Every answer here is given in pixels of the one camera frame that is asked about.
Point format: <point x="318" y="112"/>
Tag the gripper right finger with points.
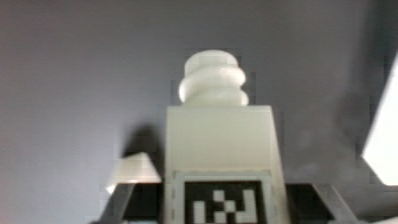
<point x="316" y="205"/>

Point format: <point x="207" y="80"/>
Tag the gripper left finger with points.
<point x="133" y="205"/>

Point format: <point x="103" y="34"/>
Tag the white table leg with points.
<point x="223" y="183"/>

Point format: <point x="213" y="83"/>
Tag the white U-shaped fence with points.
<point x="133" y="171"/>

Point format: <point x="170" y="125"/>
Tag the white sheet with tags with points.
<point x="380" y="150"/>

